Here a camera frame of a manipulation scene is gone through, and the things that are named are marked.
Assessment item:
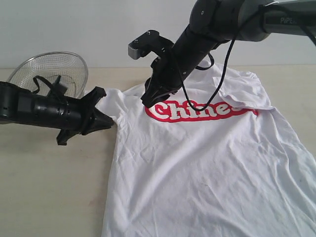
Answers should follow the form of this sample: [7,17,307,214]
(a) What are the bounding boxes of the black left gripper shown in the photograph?
[34,86,114,146]

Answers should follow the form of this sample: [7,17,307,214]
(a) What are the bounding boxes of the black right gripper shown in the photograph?
[141,49,198,107]

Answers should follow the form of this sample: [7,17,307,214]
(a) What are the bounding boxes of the white t-shirt red print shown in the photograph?
[97,61,316,237]

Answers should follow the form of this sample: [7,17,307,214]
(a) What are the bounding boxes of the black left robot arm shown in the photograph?
[0,82,114,146]

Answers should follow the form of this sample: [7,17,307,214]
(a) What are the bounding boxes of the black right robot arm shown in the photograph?
[128,0,316,108]

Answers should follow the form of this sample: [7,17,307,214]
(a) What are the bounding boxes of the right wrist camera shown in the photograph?
[128,30,174,60]

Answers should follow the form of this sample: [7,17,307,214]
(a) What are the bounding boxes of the metal wire mesh basket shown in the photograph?
[7,51,88,98]

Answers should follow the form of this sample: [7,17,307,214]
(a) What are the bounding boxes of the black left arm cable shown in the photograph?
[32,76,65,99]

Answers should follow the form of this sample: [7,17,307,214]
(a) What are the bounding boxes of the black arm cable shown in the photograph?
[181,0,316,107]
[32,76,65,99]

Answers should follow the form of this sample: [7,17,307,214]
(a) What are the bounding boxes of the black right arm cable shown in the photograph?
[181,0,316,107]

